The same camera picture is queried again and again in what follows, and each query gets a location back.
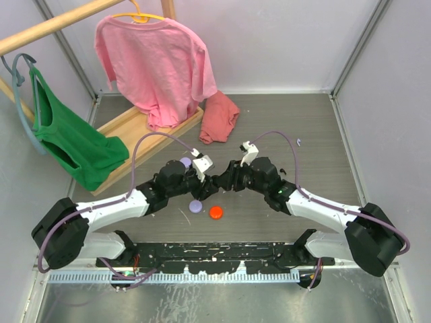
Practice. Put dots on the orange earbud case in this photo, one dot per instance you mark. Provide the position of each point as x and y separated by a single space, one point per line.
216 212

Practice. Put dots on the salmon folded shirt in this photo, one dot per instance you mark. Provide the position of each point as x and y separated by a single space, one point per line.
219 119

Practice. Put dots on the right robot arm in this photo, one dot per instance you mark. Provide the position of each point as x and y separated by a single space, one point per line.
364 235

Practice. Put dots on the green tank top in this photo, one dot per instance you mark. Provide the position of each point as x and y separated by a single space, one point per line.
84 153

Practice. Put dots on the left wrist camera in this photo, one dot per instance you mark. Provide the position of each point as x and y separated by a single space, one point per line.
201 163

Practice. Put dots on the wooden clothes rack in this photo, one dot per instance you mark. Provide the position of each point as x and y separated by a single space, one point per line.
52 25

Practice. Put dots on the yellow hanger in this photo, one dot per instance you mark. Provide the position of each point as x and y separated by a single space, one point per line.
138 16

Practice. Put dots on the grey-blue hanger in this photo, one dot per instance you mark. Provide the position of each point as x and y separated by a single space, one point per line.
25 114

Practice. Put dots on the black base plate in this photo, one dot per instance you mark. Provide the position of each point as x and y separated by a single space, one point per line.
218 258

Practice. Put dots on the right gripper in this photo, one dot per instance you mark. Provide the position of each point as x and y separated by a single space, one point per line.
231 177

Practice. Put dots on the white cable duct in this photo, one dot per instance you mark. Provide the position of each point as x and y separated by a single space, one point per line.
93 277

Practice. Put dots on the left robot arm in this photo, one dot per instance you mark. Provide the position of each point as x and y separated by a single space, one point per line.
69 230

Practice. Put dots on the pink t-shirt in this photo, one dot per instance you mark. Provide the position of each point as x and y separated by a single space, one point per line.
162 68

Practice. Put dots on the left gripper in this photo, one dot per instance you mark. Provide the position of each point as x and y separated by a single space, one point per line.
208 187

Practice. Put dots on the lilac earbud case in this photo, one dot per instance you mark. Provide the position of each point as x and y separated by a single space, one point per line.
195 206
186 161

